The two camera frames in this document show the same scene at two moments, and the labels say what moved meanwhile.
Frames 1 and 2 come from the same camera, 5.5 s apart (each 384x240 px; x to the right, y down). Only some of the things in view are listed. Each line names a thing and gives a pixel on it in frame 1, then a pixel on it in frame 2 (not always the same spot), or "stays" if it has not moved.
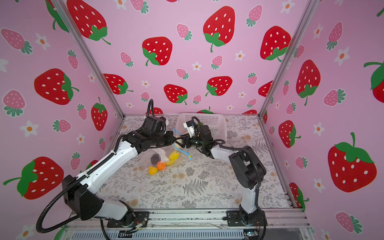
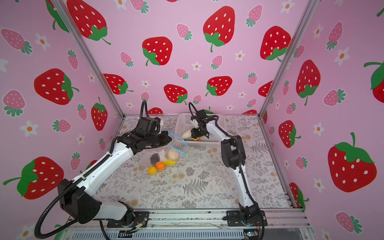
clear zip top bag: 154,160 stays
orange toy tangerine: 160,166 stays
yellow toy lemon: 152,170 stays
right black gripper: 188,140 -> 195,133
